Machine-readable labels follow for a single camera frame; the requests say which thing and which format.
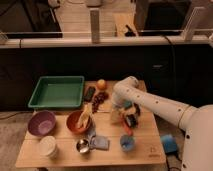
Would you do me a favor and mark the silver fork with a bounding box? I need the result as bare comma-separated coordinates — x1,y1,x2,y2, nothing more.
96,110,111,114

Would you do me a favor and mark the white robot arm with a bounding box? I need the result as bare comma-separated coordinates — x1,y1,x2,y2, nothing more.
111,76,213,171

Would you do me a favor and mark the blue cup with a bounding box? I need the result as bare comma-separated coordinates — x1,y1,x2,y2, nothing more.
120,135,135,152

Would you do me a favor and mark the small metal cup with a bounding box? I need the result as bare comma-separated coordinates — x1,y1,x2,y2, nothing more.
76,139,90,154

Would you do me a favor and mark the teal sponge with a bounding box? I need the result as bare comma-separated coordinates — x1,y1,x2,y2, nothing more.
124,101,132,109

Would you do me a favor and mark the dark grape bunch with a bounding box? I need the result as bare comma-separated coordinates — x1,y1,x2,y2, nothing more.
92,92,109,113

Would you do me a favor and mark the orange fruit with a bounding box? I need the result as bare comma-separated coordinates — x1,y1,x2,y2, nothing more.
96,79,107,90

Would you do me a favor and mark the blue-grey cloth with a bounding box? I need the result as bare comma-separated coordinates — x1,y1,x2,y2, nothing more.
87,128,109,150

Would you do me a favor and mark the black rectangular remote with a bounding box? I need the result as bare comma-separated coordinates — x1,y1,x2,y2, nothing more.
84,86,96,102

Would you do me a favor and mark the yellow banana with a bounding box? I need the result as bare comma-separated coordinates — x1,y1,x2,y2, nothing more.
77,103,92,128

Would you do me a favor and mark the wooden table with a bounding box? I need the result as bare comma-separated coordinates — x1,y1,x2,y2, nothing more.
14,79,167,169

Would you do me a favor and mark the orange-brown bowl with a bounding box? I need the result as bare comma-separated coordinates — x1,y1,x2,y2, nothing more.
66,110,92,134

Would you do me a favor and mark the blue box on floor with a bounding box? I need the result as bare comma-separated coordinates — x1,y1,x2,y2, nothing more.
161,134,178,154

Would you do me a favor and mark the green plastic tray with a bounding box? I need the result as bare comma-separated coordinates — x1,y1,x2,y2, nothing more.
28,76,85,109

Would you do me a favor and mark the purple bowl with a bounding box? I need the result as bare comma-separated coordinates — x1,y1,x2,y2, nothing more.
28,110,56,136

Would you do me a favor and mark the black handled knife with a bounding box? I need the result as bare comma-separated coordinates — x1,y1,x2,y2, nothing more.
134,104,141,116

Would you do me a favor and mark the orange handled tool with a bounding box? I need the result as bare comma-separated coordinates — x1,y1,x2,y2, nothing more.
122,121,133,136

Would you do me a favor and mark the grey metal post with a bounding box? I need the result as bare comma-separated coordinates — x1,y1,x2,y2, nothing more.
90,8,100,43

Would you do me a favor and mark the grey angled post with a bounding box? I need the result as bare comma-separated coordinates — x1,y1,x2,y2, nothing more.
182,6,205,41

